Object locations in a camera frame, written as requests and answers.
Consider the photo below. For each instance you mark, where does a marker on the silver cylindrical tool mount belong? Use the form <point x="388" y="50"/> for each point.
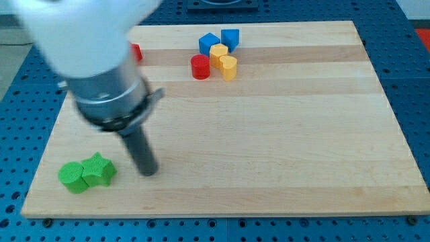
<point x="118" y="100"/>

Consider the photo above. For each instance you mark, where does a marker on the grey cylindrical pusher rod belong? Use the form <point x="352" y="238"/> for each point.
<point x="140" y="151"/>

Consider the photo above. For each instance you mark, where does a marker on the red block behind arm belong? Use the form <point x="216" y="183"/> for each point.
<point x="136" y="52"/>

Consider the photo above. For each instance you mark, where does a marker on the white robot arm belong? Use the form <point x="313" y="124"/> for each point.
<point x="86" y="43"/>

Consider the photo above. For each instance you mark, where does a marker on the blue triangle block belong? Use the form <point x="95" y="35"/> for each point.
<point x="230" y="38"/>

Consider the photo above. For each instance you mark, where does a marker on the green star block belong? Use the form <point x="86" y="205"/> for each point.
<point x="98" y="171"/>

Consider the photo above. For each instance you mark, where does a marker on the green cylinder block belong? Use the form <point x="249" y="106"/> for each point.
<point x="70" y="176"/>

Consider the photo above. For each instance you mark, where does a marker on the red cylinder block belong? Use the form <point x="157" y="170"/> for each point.
<point x="200" y="66"/>

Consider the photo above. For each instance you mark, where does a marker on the blue cube block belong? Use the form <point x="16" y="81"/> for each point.
<point x="206" y="41"/>

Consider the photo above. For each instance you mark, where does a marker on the yellow hexagon block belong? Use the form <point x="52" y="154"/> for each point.
<point x="216" y="51"/>

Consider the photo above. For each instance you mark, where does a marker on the yellow heart block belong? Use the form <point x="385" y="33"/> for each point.
<point x="228" y="67"/>

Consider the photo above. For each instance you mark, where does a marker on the wooden board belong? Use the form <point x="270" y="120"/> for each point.
<point x="305" y="129"/>

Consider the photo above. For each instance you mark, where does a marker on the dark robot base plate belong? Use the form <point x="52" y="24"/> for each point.
<point x="194" y="6"/>

